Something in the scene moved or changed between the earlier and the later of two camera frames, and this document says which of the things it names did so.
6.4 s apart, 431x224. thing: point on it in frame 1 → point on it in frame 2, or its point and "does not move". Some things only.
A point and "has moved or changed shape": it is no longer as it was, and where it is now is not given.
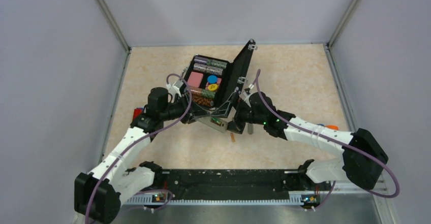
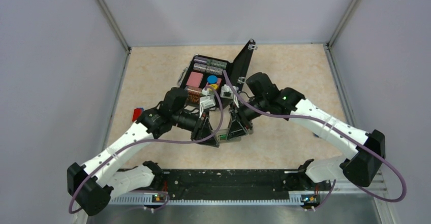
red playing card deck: (195, 79) does not move
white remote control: (214, 122) has moved or changed shape
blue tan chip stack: (208, 68) does not move
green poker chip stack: (216, 63) does not move
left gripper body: (183, 104) → (196, 133)
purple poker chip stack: (200, 60) does not move
